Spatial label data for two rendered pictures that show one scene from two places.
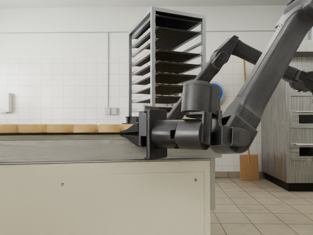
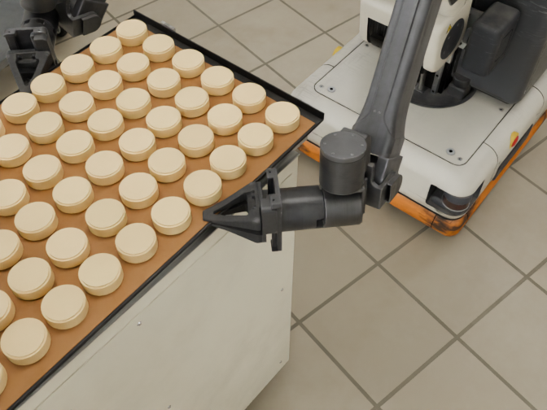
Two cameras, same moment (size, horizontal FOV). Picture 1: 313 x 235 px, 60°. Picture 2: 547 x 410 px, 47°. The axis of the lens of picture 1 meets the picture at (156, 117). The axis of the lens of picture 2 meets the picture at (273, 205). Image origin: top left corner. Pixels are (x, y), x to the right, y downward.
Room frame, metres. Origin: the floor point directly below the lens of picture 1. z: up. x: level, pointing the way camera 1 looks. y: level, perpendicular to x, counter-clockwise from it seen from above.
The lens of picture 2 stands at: (0.18, 0.33, 1.56)
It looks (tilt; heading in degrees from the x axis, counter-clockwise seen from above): 52 degrees down; 320
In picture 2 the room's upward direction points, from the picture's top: straight up
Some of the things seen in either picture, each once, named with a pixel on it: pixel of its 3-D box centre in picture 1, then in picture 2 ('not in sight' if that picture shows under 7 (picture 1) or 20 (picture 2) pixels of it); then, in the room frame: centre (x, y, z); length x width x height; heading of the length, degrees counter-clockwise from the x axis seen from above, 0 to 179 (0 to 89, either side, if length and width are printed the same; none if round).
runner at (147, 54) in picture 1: (143, 57); not in sight; (2.36, 0.12, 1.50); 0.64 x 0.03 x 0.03; 22
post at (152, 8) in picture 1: (152, 117); not in sight; (2.06, 0.03, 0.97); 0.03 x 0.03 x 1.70; 22
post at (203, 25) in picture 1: (203, 118); not in sight; (2.23, -0.39, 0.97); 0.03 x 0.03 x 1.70; 22
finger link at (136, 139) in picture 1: (138, 128); (238, 208); (0.59, 0.04, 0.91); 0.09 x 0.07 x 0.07; 56
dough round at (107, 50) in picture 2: not in sight; (106, 50); (0.97, 0.00, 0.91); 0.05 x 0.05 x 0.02
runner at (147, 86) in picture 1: (143, 88); not in sight; (2.36, 0.12, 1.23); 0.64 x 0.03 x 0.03; 22
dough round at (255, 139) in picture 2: not in sight; (255, 139); (0.67, -0.06, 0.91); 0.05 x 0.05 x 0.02
